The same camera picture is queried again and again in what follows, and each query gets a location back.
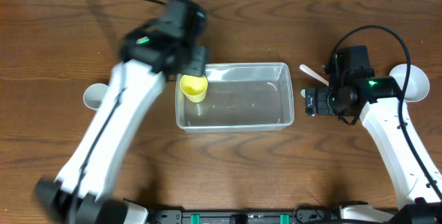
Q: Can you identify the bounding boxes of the yellow plastic cup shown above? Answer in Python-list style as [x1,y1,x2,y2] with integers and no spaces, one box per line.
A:
[180,75,209,103]

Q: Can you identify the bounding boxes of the pink plastic fork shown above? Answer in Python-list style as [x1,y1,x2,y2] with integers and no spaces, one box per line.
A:
[299,64,329,86]

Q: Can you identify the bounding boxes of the grey plastic bowl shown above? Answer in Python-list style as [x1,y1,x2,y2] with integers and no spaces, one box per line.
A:
[390,64,430,102]

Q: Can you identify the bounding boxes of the grey plastic cup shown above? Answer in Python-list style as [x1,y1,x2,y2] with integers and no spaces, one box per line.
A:
[83,83,108,111]

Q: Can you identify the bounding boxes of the clear plastic container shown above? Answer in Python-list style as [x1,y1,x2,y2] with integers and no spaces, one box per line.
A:
[175,62,295,133]

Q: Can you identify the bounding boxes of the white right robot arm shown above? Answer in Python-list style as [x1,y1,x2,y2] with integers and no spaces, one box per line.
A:
[304,46,441,223]

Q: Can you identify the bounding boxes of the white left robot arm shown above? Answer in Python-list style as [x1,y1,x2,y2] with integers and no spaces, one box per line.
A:
[35,0,209,223]

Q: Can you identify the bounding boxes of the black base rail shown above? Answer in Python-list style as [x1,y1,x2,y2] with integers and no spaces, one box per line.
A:
[146,208,338,224]

